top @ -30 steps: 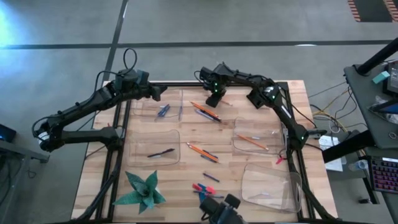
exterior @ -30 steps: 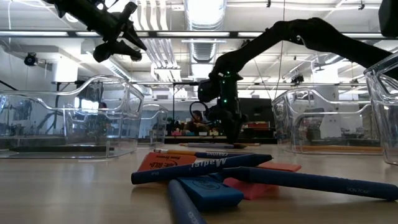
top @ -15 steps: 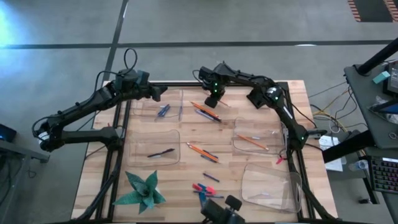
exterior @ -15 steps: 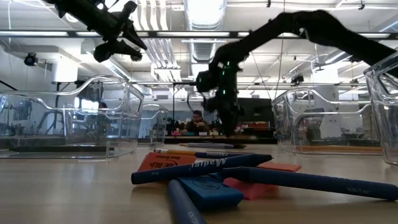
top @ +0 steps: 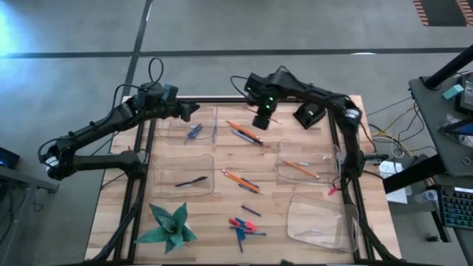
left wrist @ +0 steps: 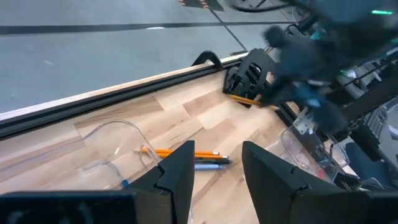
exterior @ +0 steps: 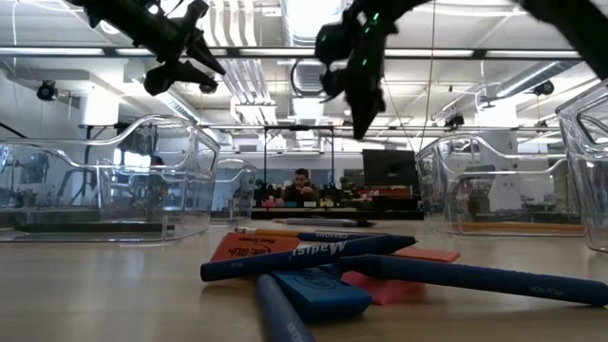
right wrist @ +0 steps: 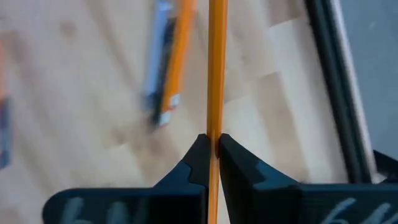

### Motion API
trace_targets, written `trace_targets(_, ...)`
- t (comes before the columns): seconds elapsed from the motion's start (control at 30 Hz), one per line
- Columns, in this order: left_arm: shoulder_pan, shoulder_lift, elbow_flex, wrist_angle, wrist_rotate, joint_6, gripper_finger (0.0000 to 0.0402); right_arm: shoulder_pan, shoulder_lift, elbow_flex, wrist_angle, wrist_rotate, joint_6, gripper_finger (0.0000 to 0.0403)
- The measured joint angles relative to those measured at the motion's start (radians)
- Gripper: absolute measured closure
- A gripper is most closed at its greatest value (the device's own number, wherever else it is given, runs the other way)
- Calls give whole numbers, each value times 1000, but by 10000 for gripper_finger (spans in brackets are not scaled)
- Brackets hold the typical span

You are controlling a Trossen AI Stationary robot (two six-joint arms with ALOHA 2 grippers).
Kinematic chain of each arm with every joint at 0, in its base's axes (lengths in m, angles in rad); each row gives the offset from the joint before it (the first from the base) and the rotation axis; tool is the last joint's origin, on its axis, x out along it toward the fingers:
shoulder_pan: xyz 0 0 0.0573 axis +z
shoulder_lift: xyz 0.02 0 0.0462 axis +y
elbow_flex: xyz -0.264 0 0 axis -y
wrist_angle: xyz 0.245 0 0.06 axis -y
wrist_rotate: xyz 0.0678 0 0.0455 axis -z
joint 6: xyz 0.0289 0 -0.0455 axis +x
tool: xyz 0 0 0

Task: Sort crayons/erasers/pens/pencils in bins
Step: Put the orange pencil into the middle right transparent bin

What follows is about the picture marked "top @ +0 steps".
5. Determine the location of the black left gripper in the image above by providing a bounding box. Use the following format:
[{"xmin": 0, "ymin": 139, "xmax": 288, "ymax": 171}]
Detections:
[{"xmin": 162, "ymin": 100, "xmax": 201, "ymax": 123}]

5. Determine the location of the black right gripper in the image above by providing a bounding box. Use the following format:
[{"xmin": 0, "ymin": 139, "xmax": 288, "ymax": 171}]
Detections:
[{"xmin": 244, "ymin": 72, "xmax": 278, "ymax": 132}]

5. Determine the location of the orange pencil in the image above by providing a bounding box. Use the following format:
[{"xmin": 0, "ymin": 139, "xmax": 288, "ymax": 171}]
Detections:
[
  {"xmin": 280, "ymin": 159, "xmax": 321, "ymax": 180},
  {"xmin": 246, "ymin": 106, "xmax": 282, "ymax": 125},
  {"xmin": 227, "ymin": 120, "xmax": 261, "ymax": 140},
  {"xmin": 225, "ymin": 119, "xmax": 258, "ymax": 137},
  {"xmin": 222, "ymin": 170, "xmax": 263, "ymax": 195},
  {"xmin": 220, "ymin": 168, "xmax": 262, "ymax": 187}
]

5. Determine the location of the black pen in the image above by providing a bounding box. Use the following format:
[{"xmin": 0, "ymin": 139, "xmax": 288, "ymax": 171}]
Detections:
[
  {"xmin": 174, "ymin": 175, "xmax": 209, "ymax": 188},
  {"xmin": 239, "ymin": 129, "xmax": 265, "ymax": 146}
]

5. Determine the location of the small dark blue pen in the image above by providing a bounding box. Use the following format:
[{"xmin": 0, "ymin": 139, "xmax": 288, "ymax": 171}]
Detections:
[{"xmin": 240, "ymin": 205, "xmax": 262, "ymax": 218}]

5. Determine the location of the blue crayon with Madisi print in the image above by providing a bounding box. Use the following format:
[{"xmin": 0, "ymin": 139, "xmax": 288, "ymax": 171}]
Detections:
[{"xmin": 228, "ymin": 225, "xmax": 256, "ymax": 234}]

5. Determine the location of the clear plastic bin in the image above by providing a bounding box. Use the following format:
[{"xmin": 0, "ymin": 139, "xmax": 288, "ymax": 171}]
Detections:
[
  {"xmin": 149, "ymin": 153, "xmax": 216, "ymax": 200},
  {"xmin": 286, "ymin": 193, "xmax": 360, "ymax": 254},
  {"xmin": 276, "ymin": 138, "xmax": 341, "ymax": 185},
  {"xmin": 157, "ymin": 104, "xmax": 220, "ymax": 144}
]

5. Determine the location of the black hole punch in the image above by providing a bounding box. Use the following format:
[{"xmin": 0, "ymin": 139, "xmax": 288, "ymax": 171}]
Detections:
[{"xmin": 292, "ymin": 101, "xmax": 329, "ymax": 130}]

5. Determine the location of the green artificial succulent plant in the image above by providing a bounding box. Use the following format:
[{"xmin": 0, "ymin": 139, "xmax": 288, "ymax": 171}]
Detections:
[{"xmin": 132, "ymin": 202, "xmax": 199, "ymax": 255}]

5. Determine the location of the white paper sheet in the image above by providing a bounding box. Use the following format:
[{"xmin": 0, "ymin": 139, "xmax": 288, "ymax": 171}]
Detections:
[{"xmin": 378, "ymin": 160, "xmax": 413, "ymax": 205}]

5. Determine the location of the black desk beam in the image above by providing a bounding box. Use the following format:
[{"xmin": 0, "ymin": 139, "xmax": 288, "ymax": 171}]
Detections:
[{"xmin": 382, "ymin": 154, "xmax": 447, "ymax": 195}]

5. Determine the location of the grey desk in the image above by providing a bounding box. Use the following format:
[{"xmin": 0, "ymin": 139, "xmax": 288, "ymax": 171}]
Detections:
[{"xmin": 407, "ymin": 69, "xmax": 473, "ymax": 178}]

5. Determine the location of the clear plastic bottle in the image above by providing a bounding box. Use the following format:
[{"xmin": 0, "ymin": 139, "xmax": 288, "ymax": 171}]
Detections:
[{"xmin": 413, "ymin": 188, "xmax": 440, "ymax": 205}]

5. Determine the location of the grey metal side table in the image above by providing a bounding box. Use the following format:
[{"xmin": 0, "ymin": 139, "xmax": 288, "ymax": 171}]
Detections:
[{"xmin": 0, "ymin": 164, "xmax": 61, "ymax": 266}]

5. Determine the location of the dark device with blue light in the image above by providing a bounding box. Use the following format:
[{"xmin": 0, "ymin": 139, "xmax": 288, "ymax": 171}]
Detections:
[{"xmin": 0, "ymin": 146, "xmax": 21, "ymax": 171}]

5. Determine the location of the teal box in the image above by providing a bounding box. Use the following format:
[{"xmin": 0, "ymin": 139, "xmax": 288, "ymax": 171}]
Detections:
[{"xmin": 442, "ymin": 83, "xmax": 465, "ymax": 101}]

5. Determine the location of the black pole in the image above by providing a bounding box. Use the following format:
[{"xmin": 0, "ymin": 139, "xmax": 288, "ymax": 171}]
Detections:
[{"xmin": 422, "ymin": 44, "xmax": 473, "ymax": 91}]

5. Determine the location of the dark tablet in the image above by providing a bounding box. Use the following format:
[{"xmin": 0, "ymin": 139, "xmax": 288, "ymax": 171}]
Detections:
[{"xmin": 438, "ymin": 117, "xmax": 473, "ymax": 137}]

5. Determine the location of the clear plastic bag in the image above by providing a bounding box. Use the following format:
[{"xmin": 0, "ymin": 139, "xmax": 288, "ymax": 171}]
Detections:
[{"xmin": 444, "ymin": 112, "xmax": 473, "ymax": 149}]

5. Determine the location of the dark screen device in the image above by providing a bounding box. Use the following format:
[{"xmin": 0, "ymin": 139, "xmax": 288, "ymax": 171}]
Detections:
[{"xmin": 454, "ymin": 72, "xmax": 473, "ymax": 116}]

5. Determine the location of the black mat with striped edges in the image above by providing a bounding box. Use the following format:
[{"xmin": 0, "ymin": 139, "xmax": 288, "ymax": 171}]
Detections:
[{"xmin": 412, "ymin": 0, "xmax": 473, "ymax": 28}]

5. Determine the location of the black keyboard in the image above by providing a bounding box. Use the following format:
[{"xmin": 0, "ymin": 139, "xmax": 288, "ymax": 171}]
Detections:
[{"xmin": 437, "ymin": 184, "xmax": 473, "ymax": 231}]

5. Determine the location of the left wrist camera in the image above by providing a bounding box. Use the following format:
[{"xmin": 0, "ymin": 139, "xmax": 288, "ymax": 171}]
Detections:
[{"xmin": 162, "ymin": 83, "xmax": 180, "ymax": 103}]

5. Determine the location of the black aluminium table frame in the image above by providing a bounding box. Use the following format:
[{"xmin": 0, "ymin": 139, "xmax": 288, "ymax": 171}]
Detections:
[{"xmin": 84, "ymin": 87, "xmax": 404, "ymax": 266}]

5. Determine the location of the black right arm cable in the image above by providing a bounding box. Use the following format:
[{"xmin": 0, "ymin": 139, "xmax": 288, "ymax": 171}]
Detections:
[{"xmin": 230, "ymin": 75, "xmax": 256, "ymax": 101}]

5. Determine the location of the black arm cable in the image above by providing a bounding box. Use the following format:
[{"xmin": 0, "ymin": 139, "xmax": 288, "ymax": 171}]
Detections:
[
  {"xmin": 230, "ymin": 75, "xmax": 256, "ymax": 101},
  {"xmin": 149, "ymin": 57, "xmax": 165, "ymax": 86}
]

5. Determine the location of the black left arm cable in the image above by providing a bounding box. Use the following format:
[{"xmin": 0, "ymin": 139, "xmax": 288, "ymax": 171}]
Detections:
[{"xmin": 149, "ymin": 57, "xmax": 165, "ymax": 86}]

